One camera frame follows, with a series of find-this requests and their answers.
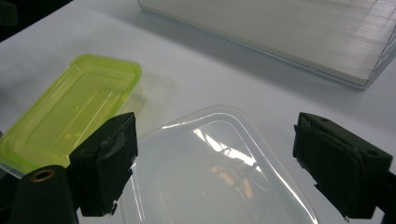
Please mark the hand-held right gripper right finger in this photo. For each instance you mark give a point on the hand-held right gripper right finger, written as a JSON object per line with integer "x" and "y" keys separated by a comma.
{"x": 339, "y": 169}

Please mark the green plastic container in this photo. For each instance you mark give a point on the green plastic container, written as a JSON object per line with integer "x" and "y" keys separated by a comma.
{"x": 68, "y": 115}

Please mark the clear white plastic container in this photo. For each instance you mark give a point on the clear white plastic container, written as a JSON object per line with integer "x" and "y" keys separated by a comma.
{"x": 211, "y": 174}

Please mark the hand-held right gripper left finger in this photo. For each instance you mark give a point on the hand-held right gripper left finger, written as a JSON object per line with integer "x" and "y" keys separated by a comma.
{"x": 102, "y": 165}

